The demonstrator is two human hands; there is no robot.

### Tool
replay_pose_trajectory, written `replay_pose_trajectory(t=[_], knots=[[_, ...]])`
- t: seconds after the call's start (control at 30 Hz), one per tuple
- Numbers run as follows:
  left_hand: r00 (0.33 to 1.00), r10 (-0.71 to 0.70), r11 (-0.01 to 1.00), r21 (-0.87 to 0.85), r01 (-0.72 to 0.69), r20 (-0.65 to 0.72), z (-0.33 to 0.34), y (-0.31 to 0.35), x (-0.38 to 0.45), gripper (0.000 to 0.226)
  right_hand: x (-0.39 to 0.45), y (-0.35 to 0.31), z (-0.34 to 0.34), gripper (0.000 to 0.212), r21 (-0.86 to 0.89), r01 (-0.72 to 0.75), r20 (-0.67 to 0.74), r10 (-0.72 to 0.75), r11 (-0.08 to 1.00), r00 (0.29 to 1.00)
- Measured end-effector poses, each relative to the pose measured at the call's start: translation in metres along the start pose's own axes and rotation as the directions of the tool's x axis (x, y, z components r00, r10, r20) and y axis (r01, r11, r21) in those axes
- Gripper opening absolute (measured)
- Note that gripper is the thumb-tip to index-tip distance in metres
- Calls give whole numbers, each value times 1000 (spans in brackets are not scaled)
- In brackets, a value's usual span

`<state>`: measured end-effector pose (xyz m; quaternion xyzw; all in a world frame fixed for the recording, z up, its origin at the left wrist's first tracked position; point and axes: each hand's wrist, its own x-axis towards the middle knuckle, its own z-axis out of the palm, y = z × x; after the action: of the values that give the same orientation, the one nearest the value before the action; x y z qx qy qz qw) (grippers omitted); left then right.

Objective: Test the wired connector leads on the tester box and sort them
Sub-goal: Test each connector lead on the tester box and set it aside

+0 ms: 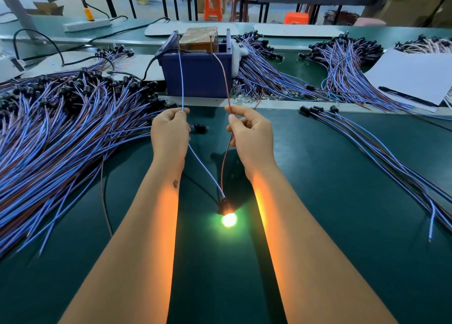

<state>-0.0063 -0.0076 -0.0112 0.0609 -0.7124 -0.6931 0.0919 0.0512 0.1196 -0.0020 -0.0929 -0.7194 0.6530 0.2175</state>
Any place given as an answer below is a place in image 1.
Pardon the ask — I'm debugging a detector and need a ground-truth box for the person's right hand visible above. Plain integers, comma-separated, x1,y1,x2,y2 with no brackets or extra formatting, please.
226,106,276,180

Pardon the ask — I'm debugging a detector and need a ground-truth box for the person's left hand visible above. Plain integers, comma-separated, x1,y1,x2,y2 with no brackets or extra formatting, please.
150,107,192,174

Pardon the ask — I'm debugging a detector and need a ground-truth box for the blue plastic tester box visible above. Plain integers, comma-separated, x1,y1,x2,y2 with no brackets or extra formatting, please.
157,29,235,99

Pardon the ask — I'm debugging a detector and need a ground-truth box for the pile of wired lamps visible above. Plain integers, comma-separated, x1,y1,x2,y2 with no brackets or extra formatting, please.
0,66,209,259

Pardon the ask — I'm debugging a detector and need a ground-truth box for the person's left forearm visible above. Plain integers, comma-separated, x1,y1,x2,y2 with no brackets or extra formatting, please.
60,164,188,324

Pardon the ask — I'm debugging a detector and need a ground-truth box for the person's right forearm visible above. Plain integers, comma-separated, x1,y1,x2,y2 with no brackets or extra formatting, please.
247,168,398,324

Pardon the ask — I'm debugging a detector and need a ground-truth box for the white power strip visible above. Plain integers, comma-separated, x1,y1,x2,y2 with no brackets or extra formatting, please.
64,18,113,33

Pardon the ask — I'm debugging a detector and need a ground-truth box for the white flat mat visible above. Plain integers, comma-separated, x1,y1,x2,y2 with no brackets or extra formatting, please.
253,24,347,39
145,21,254,37
23,51,165,83

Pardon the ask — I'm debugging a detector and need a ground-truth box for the brown cardboard block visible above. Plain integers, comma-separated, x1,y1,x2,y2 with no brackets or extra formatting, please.
179,27,220,54

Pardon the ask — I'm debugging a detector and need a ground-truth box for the orange plastic stool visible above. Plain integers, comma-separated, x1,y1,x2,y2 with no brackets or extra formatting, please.
204,0,224,22
284,12,310,25

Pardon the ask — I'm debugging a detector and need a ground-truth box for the black pen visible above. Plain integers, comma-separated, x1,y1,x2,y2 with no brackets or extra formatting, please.
378,86,439,108

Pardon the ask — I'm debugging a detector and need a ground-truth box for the pink plastic stool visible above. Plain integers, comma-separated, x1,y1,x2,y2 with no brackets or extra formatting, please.
353,17,387,28

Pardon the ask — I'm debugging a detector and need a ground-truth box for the white paper sheet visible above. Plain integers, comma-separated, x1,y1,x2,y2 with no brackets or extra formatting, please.
363,49,452,108

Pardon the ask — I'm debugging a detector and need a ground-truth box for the white plastic device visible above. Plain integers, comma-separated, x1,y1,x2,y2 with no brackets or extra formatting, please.
0,55,25,83

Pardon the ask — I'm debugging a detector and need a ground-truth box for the open cardboard box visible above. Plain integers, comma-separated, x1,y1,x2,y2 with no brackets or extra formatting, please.
28,2,65,16

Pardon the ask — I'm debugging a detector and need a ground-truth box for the grey metal pole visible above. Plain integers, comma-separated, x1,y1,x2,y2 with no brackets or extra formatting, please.
0,0,38,32

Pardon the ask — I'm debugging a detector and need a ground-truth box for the stack of large cardboard boxes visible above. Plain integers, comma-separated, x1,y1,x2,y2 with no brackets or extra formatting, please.
367,0,452,28

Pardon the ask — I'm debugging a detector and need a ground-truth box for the loose grey wire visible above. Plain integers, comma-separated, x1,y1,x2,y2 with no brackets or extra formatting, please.
100,158,114,238

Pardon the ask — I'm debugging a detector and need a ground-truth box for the black power cable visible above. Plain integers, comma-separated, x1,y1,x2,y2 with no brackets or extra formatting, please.
13,17,172,67

